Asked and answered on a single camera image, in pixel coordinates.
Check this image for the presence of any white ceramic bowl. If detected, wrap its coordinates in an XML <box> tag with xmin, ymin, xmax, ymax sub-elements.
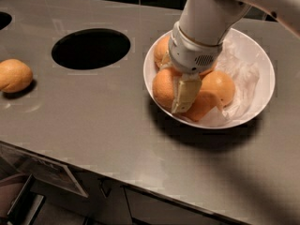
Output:
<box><xmin>156</xmin><ymin>29</ymin><xmax>276</xmax><ymax>129</ymax></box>

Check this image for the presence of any orange bottom in bowl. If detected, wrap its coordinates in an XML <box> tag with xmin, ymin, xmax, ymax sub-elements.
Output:
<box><xmin>183</xmin><ymin>90</ymin><xmax>223</xmax><ymax>122</ymax></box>

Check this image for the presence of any framed sign under counter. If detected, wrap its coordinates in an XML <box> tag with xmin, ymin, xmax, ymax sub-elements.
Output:
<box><xmin>0</xmin><ymin>143</ymin><xmax>88</xmax><ymax>198</ymax></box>

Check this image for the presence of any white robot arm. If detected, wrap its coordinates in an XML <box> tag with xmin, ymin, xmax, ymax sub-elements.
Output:
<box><xmin>169</xmin><ymin>0</ymin><xmax>300</xmax><ymax>113</ymax></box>

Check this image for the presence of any dark cabinet drawer front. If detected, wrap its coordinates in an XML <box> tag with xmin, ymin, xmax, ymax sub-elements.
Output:
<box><xmin>124</xmin><ymin>186</ymin><xmax>249</xmax><ymax>225</ymax></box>

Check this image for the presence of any orange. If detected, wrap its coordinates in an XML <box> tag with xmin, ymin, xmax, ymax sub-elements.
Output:
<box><xmin>183</xmin><ymin>90</ymin><xmax>223</xmax><ymax>122</ymax></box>
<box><xmin>152</xmin><ymin>67</ymin><xmax>181</xmax><ymax>110</ymax></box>
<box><xmin>202</xmin><ymin>70</ymin><xmax>235</xmax><ymax>107</ymax></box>
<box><xmin>154</xmin><ymin>36</ymin><xmax>170</xmax><ymax>67</ymax></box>
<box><xmin>199</xmin><ymin>67</ymin><xmax>214</xmax><ymax>76</ymax></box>
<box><xmin>0</xmin><ymin>59</ymin><xmax>33</xmax><ymax>93</ymax></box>

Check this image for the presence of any white paper napkin in bowl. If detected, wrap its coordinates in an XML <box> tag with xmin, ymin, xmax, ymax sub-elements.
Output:
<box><xmin>181</xmin><ymin>38</ymin><xmax>260</xmax><ymax>128</ymax></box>

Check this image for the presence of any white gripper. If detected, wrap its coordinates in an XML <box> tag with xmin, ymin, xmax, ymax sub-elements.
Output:
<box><xmin>158</xmin><ymin>22</ymin><xmax>222</xmax><ymax>113</ymax></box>

